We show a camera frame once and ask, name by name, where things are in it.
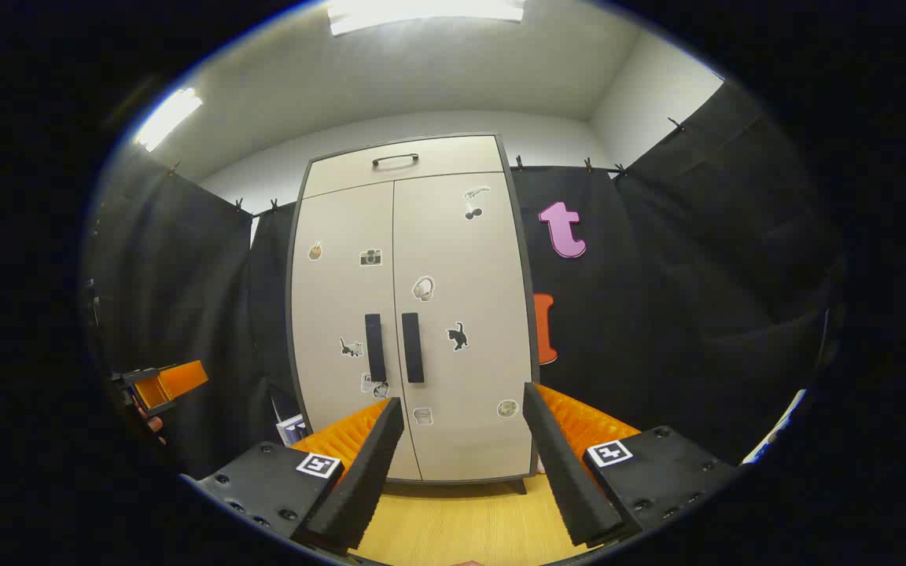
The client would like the large ceiling light panel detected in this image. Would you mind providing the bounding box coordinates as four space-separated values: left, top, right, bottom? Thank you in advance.
327 0 526 36

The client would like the small ceiling light panel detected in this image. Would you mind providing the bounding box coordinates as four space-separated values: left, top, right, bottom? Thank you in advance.
134 88 204 152

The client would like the grey double-door shoe cabinet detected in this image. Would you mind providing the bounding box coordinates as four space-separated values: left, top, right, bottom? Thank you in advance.
286 134 540 494

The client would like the grey cabinet door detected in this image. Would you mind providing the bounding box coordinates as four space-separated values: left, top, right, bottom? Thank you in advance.
392 171 536 482
289 182 422 482

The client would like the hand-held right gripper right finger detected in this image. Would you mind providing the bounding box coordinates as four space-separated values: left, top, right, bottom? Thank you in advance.
521 382 739 549

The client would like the black backdrop cloth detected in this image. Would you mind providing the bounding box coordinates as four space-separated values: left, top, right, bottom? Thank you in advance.
83 79 847 480

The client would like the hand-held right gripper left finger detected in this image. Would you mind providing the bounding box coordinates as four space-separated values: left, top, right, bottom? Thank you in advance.
182 397 407 555

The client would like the grey cabinet drawer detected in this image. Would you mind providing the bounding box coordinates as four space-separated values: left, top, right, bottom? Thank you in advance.
301 135 506 199

